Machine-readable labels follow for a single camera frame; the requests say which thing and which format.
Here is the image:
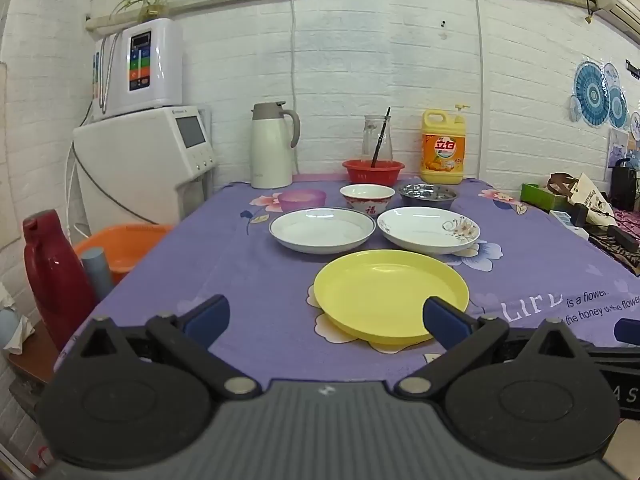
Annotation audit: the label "white countertop water dispenser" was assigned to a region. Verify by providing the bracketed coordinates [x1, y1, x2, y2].
[73, 106, 216, 233]

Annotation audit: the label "crumpled white tissue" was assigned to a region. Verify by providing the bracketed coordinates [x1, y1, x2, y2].
[0, 284, 35, 356]

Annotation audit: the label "white printed paper bag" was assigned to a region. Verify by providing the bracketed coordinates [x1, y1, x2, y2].
[568, 174, 617, 228]

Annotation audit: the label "white water purifier unit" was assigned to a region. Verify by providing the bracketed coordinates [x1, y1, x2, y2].
[92, 18, 183, 122]

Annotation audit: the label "translucent purple plastic bowl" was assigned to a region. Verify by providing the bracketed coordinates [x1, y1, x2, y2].
[278, 188, 326, 212]

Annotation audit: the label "blue patterned wall decals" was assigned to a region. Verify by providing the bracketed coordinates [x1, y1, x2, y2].
[568, 60, 639, 142]

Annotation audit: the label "red thermos flask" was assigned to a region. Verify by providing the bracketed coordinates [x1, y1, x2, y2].
[23, 209, 98, 352]

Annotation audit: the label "red plastic colander basket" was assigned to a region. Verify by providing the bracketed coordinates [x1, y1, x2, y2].
[343, 159, 405, 186]

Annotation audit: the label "yellow dish soap bottle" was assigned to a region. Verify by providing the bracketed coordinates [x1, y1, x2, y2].
[420, 108, 466, 185]

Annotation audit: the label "orange plastic basin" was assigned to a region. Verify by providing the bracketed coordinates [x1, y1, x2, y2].
[74, 223, 174, 285]

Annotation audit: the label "purple floral tablecloth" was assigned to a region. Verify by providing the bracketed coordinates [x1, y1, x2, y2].
[96, 179, 639, 384]

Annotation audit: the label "stainless steel bowl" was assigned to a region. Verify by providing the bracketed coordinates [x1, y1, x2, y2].
[398, 183, 458, 210]

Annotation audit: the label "black stirring stick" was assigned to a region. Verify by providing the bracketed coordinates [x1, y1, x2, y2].
[370, 106, 392, 168]

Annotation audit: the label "white red-patterned ceramic bowl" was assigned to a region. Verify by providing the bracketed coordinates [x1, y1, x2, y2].
[340, 183, 396, 217]

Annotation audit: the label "white floral ceramic plate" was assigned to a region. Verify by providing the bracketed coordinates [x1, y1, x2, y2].
[376, 206, 480, 256]

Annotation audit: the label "yellow plastic plate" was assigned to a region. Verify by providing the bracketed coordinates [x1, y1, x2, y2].
[314, 249, 470, 346]

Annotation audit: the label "plain white ceramic plate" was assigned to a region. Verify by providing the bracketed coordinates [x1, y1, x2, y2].
[269, 207, 376, 256]

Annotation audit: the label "white thermal carafe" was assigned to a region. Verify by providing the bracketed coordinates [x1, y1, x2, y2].
[250, 101, 300, 190]

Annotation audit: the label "clear glass pitcher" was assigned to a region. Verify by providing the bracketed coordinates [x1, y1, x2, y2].
[361, 115, 394, 167]

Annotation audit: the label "black kettle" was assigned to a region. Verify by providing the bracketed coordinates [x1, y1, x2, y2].
[610, 158, 638, 212]

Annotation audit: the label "green box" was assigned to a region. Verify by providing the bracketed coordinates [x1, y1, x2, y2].
[521, 183, 567, 212]

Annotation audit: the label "grey cylindrical cup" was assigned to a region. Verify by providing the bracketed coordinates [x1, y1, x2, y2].
[80, 247, 114, 302]

